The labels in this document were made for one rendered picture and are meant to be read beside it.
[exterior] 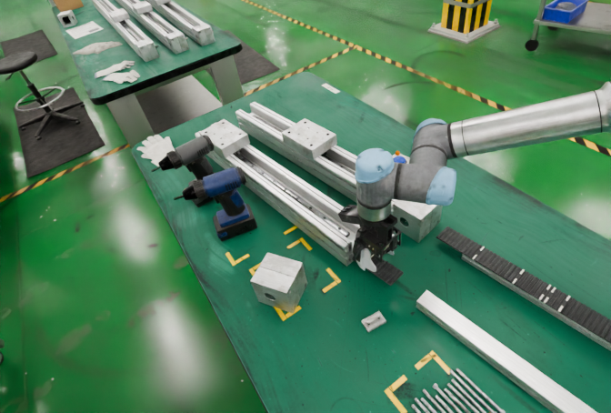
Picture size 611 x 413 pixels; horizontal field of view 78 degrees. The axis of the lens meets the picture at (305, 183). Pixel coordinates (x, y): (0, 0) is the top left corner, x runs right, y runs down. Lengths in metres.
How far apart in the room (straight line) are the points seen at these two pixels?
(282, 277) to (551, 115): 0.64
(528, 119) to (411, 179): 0.24
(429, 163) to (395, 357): 0.43
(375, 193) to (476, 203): 0.51
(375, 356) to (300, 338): 0.18
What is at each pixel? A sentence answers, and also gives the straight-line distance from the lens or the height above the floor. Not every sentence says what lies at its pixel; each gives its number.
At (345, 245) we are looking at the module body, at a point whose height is 0.86.
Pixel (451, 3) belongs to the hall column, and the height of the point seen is 0.29.
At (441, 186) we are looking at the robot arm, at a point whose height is 1.12.
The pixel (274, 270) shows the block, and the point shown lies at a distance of 0.94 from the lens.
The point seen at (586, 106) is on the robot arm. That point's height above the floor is 1.23.
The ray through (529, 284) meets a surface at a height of 0.81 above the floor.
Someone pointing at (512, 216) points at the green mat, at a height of 0.78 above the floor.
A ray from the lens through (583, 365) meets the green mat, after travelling 1.01.
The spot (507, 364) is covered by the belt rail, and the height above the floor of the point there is 0.81.
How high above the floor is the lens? 1.63
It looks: 42 degrees down
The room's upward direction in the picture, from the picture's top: 11 degrees counter-clockwise
